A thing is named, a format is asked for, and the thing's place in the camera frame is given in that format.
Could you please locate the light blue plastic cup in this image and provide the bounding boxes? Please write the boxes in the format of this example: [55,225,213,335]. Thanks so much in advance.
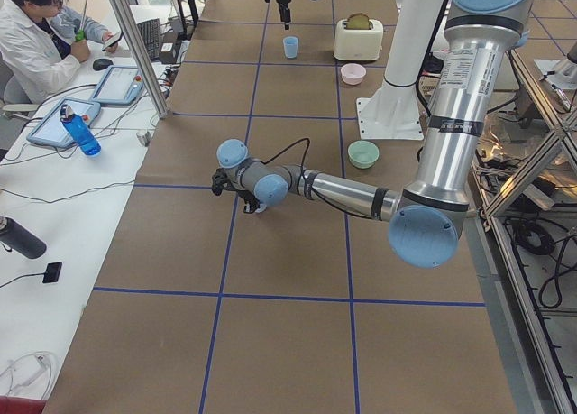
[283,36,299,59]

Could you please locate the toast slice in toaster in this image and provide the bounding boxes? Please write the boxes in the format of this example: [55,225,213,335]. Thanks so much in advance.
[345,13,371,31]

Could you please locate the cream toaster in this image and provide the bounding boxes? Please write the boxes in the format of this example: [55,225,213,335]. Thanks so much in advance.
[333,19,384,61]

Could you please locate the pink bowl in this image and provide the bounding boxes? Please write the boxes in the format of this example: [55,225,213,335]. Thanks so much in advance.
[340,63,366,86]

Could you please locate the mint green bowl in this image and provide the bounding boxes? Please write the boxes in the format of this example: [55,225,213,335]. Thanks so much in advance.
[347,140,380,170]

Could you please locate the small silver clamp block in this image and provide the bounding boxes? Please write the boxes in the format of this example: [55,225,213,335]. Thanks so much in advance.
[136,130,151,147]

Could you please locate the black keyboard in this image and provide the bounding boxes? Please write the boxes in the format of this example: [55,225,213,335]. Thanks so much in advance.
[137,18,160,60]

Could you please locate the black smartphone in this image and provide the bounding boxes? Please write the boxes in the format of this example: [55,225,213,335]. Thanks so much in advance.
[102,32,123,51]

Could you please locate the far teach pendant tablet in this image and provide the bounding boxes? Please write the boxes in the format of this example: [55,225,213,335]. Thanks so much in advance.
[89,66,143,106]

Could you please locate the teach pendant tablet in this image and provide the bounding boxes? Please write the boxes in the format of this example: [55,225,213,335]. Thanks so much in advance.
[26,97,101,149]
[89,66,143,106]

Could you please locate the blue water bottle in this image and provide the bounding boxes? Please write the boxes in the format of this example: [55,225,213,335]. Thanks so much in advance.
[60,104,101,156]

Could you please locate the black computer mouse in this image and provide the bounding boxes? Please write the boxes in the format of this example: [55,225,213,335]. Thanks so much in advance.
[92,58,114,71]

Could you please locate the small black square device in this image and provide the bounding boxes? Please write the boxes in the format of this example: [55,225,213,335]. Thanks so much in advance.
[42,262,62,284]

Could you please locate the near teach pendant tablet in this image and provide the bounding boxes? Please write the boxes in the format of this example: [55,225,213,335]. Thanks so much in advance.
[26,97,101,149]

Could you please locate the black thermos bottle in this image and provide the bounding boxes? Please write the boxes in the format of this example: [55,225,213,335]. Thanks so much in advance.
[1,216,47,259]

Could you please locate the person in white coat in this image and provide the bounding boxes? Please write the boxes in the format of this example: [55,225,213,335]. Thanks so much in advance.
[1,0,113,103]

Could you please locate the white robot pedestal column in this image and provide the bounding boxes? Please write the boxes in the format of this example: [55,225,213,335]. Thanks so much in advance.
[356,0,446,141]

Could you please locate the aluminium frame post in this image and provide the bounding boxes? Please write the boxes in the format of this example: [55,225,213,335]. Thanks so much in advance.
[109,0,169,119]

